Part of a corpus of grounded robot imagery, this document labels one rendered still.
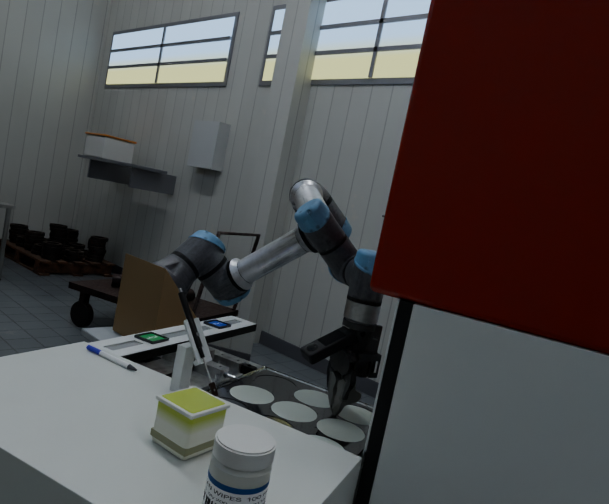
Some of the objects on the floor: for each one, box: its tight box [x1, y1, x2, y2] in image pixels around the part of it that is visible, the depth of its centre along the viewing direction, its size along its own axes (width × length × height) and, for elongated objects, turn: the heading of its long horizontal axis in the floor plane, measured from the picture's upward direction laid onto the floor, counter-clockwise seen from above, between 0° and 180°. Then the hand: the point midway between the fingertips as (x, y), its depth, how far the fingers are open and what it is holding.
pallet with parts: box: [0, 223, 116, 277], centre depth 635 cm, size 95×138×51 cm
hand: (332, 409), depth 108 cm, fingers closed
